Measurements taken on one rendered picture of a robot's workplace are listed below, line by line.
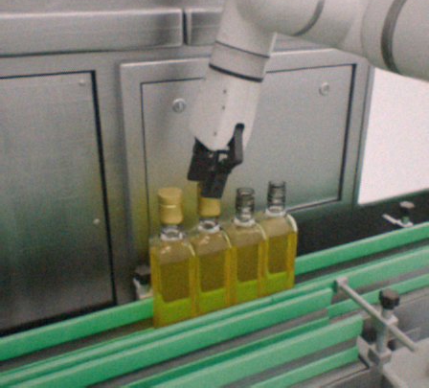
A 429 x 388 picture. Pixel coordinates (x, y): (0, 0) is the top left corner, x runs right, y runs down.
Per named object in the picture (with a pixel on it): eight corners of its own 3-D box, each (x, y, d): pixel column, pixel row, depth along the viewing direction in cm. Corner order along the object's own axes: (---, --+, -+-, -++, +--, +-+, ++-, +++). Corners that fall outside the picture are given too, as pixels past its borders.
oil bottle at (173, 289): (186, 333, 79) (183, 221, 71) (198, 357, 74) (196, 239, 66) (153, 344, 77) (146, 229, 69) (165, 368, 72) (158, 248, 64)
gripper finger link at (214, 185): (211, 149, 62) (198, 194, 65) (221, 159, 60) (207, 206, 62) (232, 152, 64) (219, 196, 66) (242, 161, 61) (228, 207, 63)
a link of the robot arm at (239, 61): (202, 35, 64) (196, 57, 65) (229, 48, 56) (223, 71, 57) (249, 48, 67) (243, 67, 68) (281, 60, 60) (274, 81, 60)
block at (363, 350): (345, 352, 84) (349, 320, 82) (383, 392, 76) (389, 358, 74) (328, 358, 83) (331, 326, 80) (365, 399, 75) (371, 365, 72)
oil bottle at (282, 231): (275, 306, 86) (282, 200, 78) (292, 325, 81) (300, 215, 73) (247, 314, 84) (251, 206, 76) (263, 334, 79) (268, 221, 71)
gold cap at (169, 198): (159, 226, 65) (158, 197, 63) (157, 215, 68) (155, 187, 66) (185, 224, 66) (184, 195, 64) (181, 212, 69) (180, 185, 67)
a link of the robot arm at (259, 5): (354, -21, 51) (289, -48, 46) (322, 75, 54) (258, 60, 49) (272, -32, 63) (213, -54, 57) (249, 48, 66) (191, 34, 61)
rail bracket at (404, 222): (386, 245, 106) (395, 192, 101) (409, 262, 100) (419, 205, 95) (372, 250, 104) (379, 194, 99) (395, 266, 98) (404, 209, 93)
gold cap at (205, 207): (214, 204, 71) (214, 177, 69) (224, 215, 68) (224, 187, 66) (192, 209, 70) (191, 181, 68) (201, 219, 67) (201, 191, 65)
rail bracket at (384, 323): (341, 314, 83) (349, 253, 78) (416, 384, 69) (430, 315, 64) (327, 319, 82) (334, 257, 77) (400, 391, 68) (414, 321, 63)
